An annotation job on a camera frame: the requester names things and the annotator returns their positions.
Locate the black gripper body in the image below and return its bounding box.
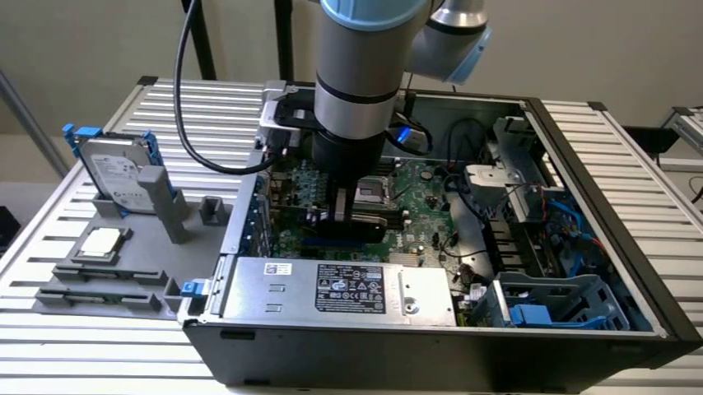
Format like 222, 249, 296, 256
310, 129, 386, 191

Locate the black RAM slot bank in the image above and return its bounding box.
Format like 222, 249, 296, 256
350, 207, 410, 230

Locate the CPU socket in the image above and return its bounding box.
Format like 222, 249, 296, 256
352, 175, 394, 207

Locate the green motherboard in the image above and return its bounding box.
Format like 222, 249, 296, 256
266, 155, 499, 287

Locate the silver power supply unit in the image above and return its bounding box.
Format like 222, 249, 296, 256
220, 256, 460, 328

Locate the metal drive cage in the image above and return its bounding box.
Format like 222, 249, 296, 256
463, 115, 568, 225

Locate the black stand pole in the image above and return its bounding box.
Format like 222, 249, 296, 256
188, 0, 218, 81
272, 0, 301, 81

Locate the blue case latch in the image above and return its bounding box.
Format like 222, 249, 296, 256
182, 278, 210, 298

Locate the grey parts rack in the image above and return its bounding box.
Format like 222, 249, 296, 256
33, 165, 238, 318

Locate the black open PC case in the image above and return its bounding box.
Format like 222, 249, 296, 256
178, 79, 703, 388

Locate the hard disk with blue carrier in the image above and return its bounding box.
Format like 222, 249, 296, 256
61, 123, 185, 216

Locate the blue disk carrier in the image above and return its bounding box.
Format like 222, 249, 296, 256
508, 303, 555, 329

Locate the silver CPU chip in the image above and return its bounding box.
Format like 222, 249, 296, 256
74, 227, 126, 259

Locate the grey-blue disk bay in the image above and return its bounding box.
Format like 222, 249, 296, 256
485, 270, 624, 331

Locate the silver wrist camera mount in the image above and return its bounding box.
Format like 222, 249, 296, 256
256, 79, 318, 150

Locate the thick black cable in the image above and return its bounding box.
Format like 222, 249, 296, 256
172, 0, 276, 175

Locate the blue data wire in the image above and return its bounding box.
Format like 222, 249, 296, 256
547, 196, 607, 265

